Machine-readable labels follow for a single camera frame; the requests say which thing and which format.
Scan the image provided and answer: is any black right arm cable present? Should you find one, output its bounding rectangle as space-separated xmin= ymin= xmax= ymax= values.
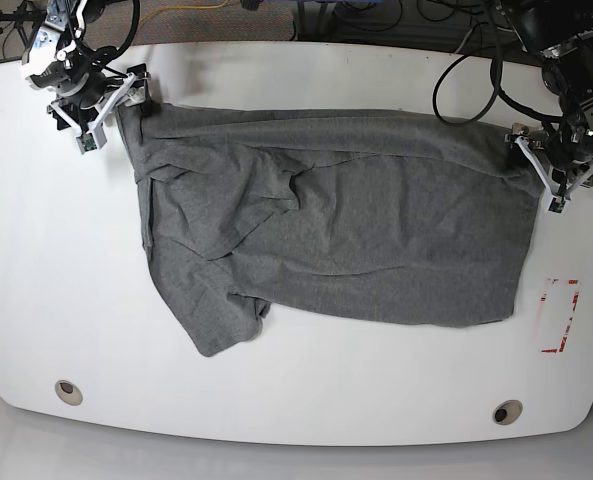
xmin=70 ymin=0 xmax=142 ymax=76

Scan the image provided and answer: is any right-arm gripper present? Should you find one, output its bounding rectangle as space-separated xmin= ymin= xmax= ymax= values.
xmin=46 ymin=63 xmax=158 ymax=153

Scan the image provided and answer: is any table cable grommet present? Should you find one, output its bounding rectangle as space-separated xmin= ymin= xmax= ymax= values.
xmin=55 ymin=380 xmax=83 ymax=406
xmin=492 ymin=400 xmax=523 ymax=426

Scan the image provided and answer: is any black tripod stand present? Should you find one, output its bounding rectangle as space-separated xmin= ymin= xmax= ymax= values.
xmin=0 ymin=1 xmax=46 ymax=63

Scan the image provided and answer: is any grey T-shirt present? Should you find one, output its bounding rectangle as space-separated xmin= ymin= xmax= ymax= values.
xmin=116 ymin=104 xmax=543 ymax=357

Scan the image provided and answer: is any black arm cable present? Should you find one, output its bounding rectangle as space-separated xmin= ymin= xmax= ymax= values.
xmin=433 ymin=0 xmax=567 ymax=134
xmin=70 ymin=0 xmax=142 ymax=76

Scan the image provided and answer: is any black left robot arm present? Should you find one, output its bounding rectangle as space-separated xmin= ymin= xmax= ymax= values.
xmin=499 ymin=1 xmax=593 ymax=213

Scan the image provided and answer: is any red tape rectangle marking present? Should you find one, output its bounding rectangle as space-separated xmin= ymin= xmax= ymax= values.
xmin=536 ymin=278 xmax=580 ymax=354

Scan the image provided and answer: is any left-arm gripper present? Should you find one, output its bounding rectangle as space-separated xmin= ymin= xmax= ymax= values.
xmin=505 ymin=122 xmax=593 ymax=214

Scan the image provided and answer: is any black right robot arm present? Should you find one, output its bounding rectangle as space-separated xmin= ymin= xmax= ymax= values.
xmin=20 ymin=0 xmax=152 ymax=154

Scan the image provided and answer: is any left table cable grommet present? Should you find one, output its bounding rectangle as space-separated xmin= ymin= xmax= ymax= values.
xmin=55 ymin=380 xmax=83 ymax=406

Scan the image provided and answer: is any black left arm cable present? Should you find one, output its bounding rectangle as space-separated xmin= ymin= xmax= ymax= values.
xmin=433 ymin=0 xmax=567 ymax=134

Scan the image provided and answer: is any right table cable grommet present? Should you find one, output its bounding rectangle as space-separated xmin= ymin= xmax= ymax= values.
xmin=492 ymin=400 xmax=523 ymax=426

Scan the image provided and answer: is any yellow cable on floor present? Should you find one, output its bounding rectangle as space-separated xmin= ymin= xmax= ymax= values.
xmin=140 ymin=0 xmax=227 ymax=24

